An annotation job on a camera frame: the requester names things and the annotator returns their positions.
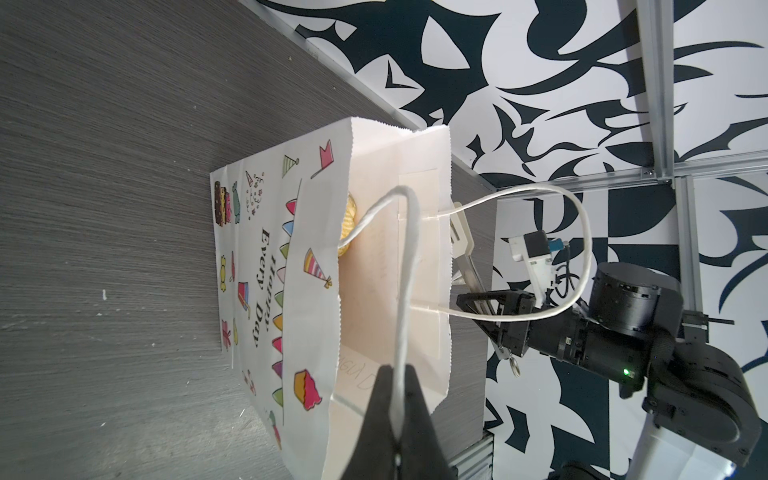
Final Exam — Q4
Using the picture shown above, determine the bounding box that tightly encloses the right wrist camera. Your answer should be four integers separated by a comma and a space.
509, 230, 565, 307

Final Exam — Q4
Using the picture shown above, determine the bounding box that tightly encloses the round knotted fake bread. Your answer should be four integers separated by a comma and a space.
340, 194, 357, 241

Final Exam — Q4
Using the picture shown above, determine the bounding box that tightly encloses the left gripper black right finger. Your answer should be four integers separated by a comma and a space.
398, 365, 454, 480

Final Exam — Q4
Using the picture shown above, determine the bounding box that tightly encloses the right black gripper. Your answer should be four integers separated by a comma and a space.
449, 211, 606, 368

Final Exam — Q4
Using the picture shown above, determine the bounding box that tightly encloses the aluminium cage frame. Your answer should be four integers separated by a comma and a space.
239, 0, 768, 325

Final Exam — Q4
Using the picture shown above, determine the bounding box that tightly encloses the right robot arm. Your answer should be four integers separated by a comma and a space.
457, 230, 762, 479

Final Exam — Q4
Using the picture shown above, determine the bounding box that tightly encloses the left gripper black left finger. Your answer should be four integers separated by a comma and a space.
341, 365, 397, 480

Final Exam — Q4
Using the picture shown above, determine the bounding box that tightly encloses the white paper gift bag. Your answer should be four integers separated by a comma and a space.
209, 117, 594, 480

